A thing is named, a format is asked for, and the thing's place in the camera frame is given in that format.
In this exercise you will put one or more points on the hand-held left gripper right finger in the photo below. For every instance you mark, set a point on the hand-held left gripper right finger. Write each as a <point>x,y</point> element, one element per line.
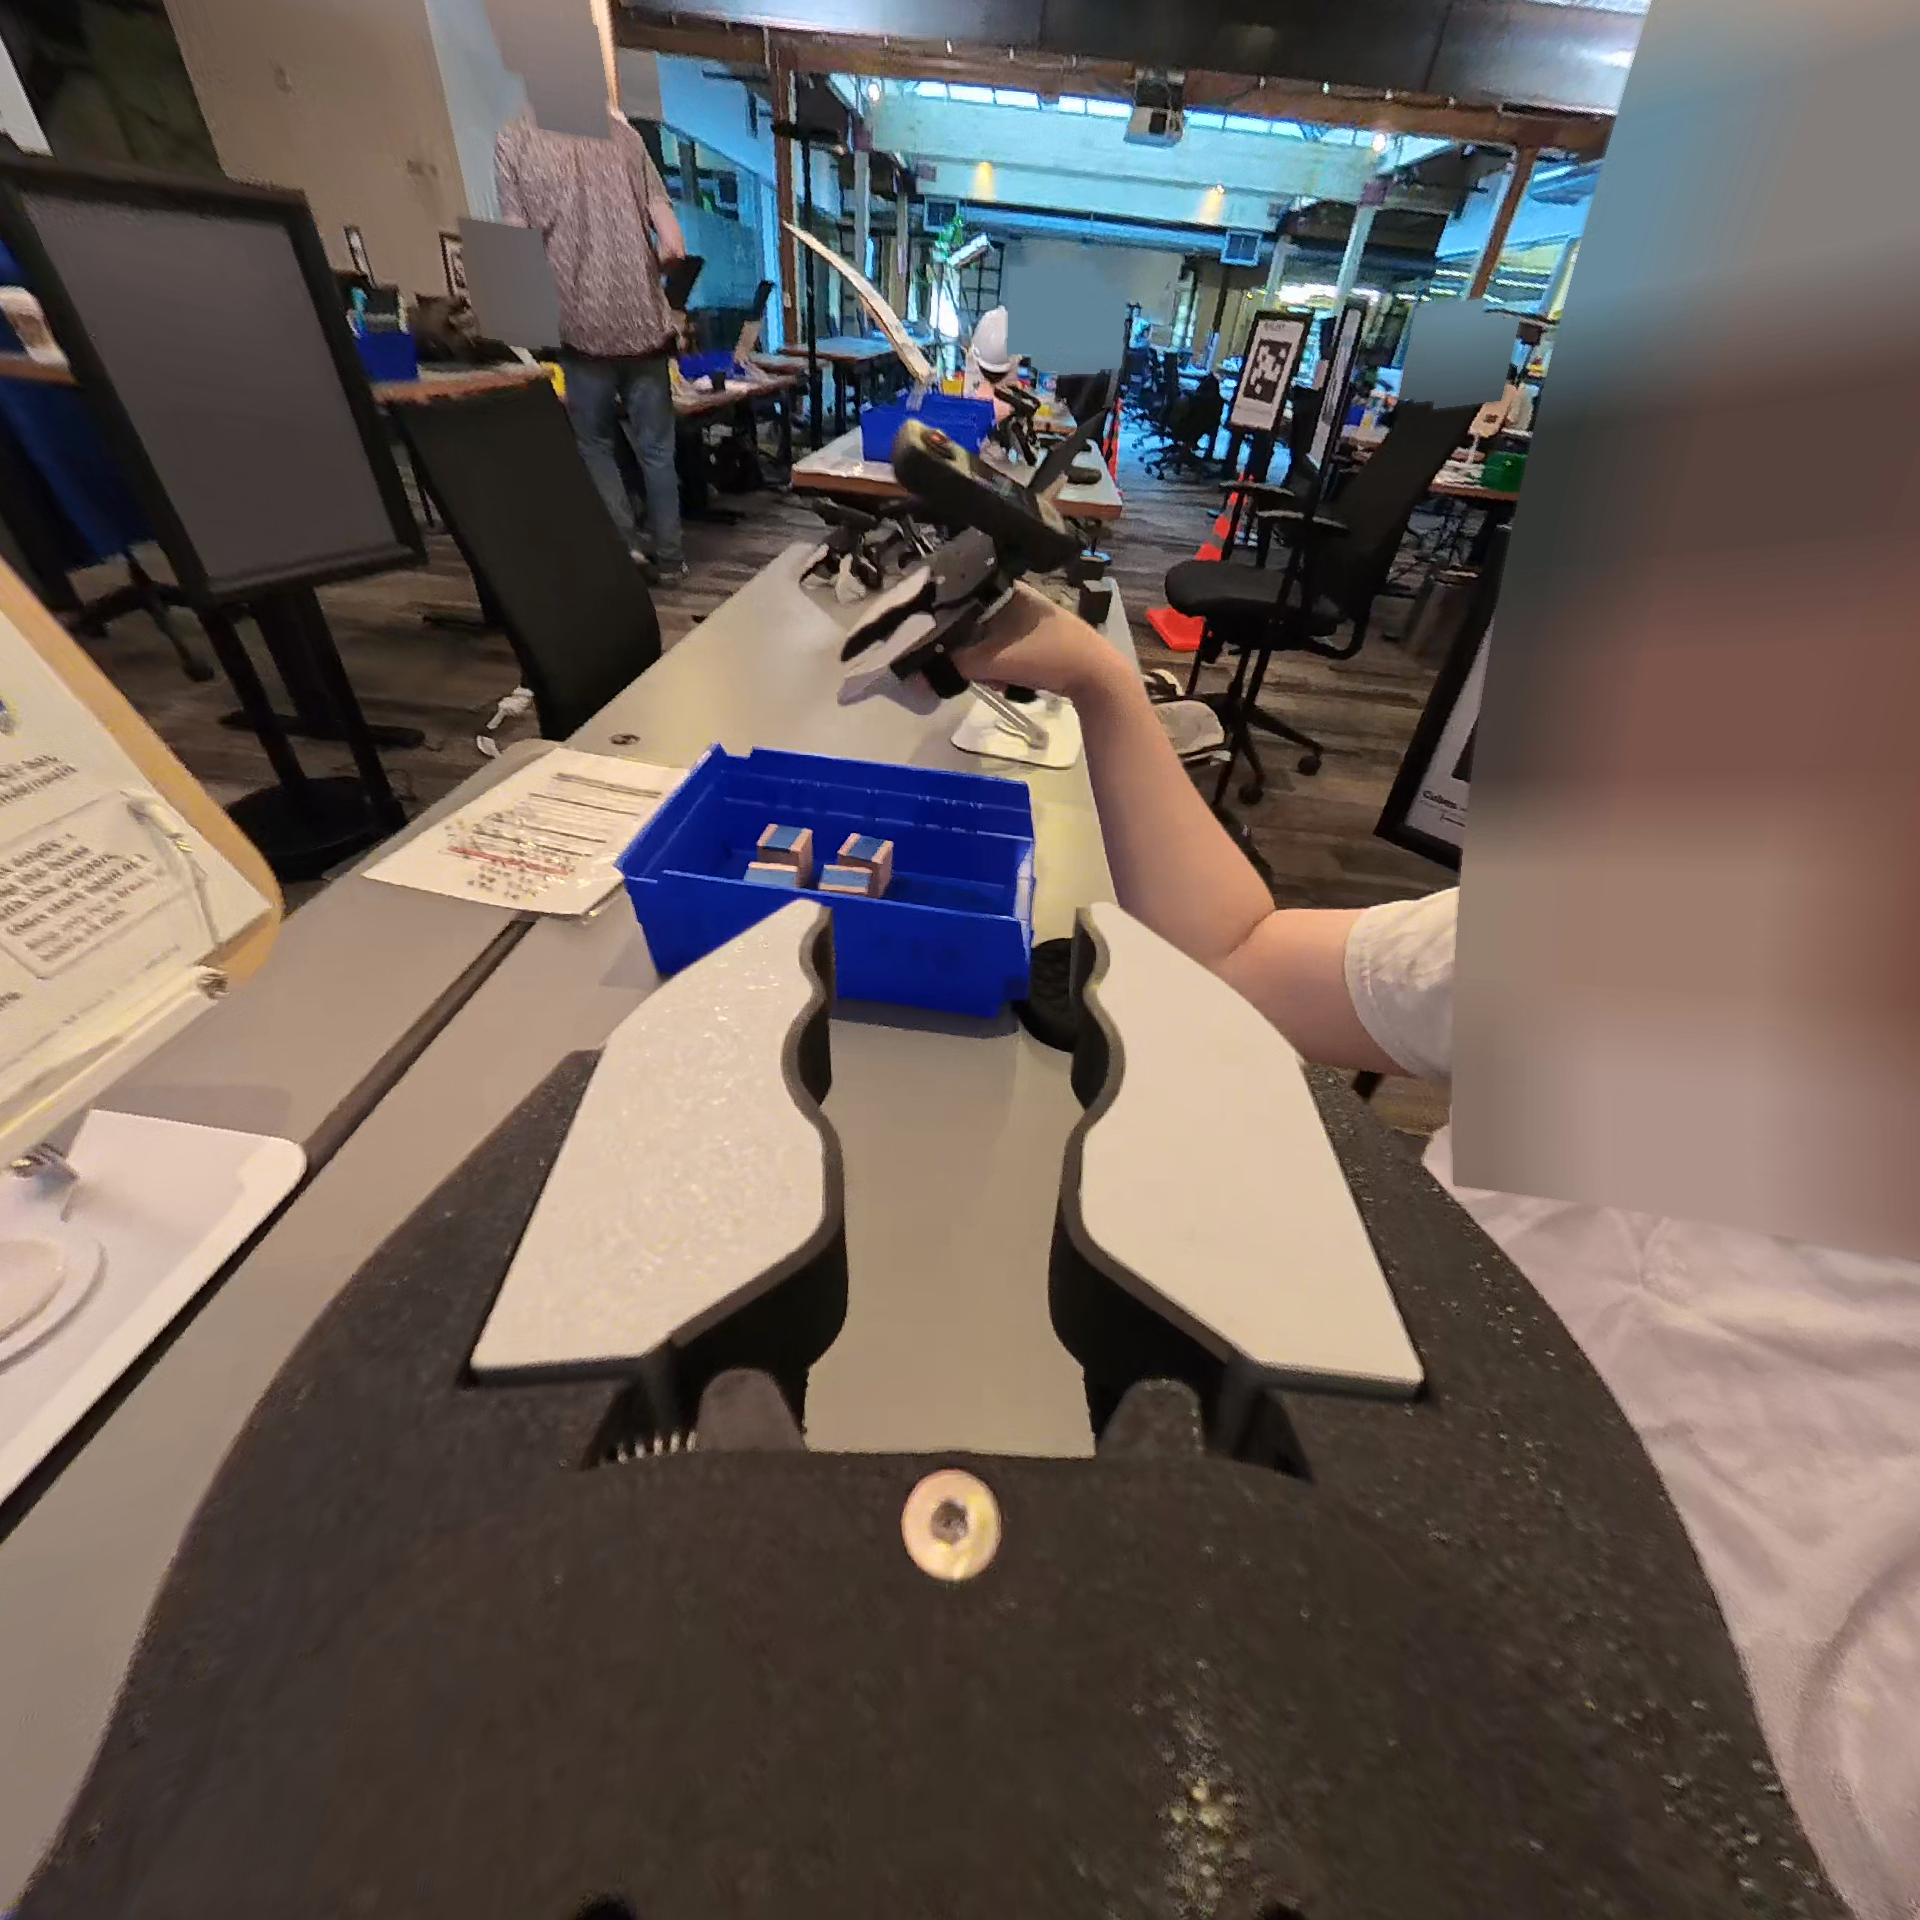
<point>1214,1202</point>

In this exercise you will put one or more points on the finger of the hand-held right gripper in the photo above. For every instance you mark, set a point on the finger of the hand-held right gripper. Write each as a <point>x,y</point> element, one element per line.
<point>896,622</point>
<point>881,683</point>

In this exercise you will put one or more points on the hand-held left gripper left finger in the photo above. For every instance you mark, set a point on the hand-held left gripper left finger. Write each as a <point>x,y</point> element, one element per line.
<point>676,1172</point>

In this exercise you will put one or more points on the group of taped wooden cubes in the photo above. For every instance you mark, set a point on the group of taped wooden cubes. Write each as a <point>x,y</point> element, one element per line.
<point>868,862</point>

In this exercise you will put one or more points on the blue plastic bin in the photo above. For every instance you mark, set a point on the blue plastic bin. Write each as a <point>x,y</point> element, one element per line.
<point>388,357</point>
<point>901,939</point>
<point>915,429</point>

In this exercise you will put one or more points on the person's right forearm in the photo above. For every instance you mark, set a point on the person's right forearm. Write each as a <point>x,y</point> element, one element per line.
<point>1185,840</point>

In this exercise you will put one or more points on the person's right hand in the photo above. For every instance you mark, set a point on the person's right hand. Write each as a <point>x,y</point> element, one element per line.
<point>1051,647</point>

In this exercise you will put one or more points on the white stand base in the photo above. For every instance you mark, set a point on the white stand base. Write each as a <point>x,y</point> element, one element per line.
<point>1051,743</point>
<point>181,1202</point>

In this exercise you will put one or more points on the black round table grommet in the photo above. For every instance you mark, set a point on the black round table grommet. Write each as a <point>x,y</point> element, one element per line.
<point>1051,998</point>

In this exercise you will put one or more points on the black and white tag sign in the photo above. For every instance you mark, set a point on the black and white tag sign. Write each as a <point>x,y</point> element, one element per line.
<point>1271,375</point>

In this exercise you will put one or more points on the printed paper sheet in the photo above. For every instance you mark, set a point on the printed paper sheet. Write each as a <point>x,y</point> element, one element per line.
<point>524,840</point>

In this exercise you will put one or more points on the black office chair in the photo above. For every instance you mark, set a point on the black office chair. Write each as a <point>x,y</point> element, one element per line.
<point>1350,556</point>
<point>524,556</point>

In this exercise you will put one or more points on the ceiling projector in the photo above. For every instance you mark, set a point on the ceiling projector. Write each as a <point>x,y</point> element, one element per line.
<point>1156,117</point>

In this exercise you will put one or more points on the black framed poster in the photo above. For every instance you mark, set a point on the black framed poster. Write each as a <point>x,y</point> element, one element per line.
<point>1425,780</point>

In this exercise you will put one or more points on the person's white shirt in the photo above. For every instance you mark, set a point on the person's white shirt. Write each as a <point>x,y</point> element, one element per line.
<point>1724,1426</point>

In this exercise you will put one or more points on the wooden clipboard sign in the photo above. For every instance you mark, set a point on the wooden clipboard sign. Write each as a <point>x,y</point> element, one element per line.
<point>91,901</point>

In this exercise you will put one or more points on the black framed display board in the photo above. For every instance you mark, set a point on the black framed display board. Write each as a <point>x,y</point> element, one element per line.
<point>196,390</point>

